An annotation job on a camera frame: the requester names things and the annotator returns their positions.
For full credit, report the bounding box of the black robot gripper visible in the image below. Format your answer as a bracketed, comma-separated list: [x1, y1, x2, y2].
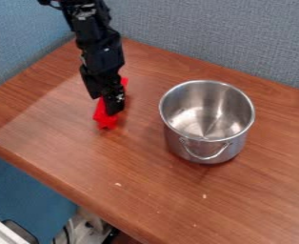
[75, 28, 125, 116]

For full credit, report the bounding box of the red plastic block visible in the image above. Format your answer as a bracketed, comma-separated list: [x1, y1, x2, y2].
[93, 77, 127, 129]

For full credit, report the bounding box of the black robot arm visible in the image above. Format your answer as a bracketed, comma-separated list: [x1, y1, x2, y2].
[37, 0, 125, 115]

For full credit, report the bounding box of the stainless steel metal pot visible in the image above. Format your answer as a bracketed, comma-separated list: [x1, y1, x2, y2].
[158, 80, 256, 165]

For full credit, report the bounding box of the white device under table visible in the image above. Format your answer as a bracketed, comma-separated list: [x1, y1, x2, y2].
[50, 208, 113, 244]

